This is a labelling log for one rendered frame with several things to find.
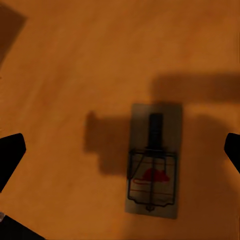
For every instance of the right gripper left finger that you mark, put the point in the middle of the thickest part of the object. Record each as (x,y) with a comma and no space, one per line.
(12,149)

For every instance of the mousetrap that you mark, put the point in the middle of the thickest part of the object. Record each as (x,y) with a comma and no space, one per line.
(153,170)

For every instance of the cabinet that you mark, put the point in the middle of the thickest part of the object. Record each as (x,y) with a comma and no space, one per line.
(70,71)

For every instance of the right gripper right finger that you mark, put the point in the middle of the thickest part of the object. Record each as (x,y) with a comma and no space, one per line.
(232,149)

